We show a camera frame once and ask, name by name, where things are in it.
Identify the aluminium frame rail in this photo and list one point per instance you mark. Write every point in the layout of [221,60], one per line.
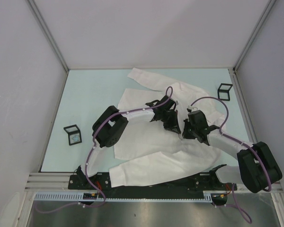
[256,30]
[47,33]

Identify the aluminium frame rail right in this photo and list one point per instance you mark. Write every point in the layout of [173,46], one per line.
[256,30]

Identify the black display box right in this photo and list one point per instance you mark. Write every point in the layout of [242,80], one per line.
[223,91]

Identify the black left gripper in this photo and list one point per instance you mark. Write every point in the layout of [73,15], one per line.
[174,126]

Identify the white slotted cable duct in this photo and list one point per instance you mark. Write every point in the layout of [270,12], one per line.
[92,197]

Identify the white button-up shirt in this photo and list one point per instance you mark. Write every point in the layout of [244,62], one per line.
[151,153]

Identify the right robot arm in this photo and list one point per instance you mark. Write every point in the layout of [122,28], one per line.
[257,168]

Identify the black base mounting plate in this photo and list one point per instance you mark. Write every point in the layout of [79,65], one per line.
[199,182]

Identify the black display box left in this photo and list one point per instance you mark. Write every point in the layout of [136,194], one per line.
[71,131]

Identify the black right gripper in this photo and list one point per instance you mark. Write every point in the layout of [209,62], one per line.
[184,133]

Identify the aluminium frame rail left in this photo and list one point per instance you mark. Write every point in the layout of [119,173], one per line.
[47,33]

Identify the black display box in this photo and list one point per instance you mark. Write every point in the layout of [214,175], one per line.
[223,91]
[71,131]

